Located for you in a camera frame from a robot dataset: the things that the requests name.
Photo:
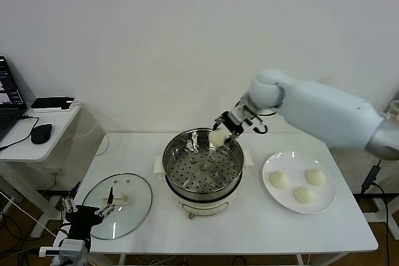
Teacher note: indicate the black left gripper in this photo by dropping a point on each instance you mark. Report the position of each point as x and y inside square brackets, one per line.
[82, 219]

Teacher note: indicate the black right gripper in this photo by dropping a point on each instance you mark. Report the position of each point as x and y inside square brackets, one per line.
[233, 124]

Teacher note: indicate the white steamed baozi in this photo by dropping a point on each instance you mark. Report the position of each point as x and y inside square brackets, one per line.
[302, 194]
[315, 176]
[279, 179]
[218, 137]

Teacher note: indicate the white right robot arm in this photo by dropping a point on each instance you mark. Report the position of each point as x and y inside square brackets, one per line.
[327, 113]

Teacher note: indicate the stainless steel steamer basket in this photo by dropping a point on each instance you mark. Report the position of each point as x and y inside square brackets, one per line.
[174, 157]

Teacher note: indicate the white side desk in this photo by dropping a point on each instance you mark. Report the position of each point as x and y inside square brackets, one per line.
[37, 152]

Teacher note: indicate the white electric cooker pot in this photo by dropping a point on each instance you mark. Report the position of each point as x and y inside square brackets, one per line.
[202, 210]

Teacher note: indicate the white round plate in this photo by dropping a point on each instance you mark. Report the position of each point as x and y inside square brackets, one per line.
[277, 197]

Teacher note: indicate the black computer mouse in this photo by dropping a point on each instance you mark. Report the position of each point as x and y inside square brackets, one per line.
[41, 134]

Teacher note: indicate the white flat box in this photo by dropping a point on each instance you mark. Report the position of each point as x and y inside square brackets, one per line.
[46, 110]

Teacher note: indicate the black flat device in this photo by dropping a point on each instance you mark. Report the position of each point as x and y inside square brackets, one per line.
[50, 101]

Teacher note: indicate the black laptop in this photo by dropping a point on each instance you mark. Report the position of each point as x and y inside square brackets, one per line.
[9, 91]

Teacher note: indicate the plastic cup with brown drink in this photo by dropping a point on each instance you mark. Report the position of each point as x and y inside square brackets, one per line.
[395, 105]

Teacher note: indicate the white side table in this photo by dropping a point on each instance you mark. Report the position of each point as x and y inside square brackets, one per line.
[380, 213]

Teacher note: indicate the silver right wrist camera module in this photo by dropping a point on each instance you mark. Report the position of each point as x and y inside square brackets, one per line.
[246, 111]

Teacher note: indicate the grey left wrist camera module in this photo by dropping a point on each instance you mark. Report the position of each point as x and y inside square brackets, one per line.
[73, 247]

